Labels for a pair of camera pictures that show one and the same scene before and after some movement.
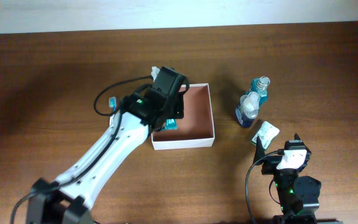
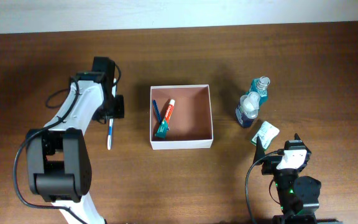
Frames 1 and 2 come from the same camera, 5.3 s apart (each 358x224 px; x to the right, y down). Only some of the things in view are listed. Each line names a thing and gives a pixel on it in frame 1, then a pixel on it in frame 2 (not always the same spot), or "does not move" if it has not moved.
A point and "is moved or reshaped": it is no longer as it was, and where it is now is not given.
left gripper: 178,111 -> 119,112
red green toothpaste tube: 171,124 is moved or reshaped
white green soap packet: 267,132 does not move
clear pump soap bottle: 247,110 does not move
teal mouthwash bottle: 260,86 does not move
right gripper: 270,163 does not move
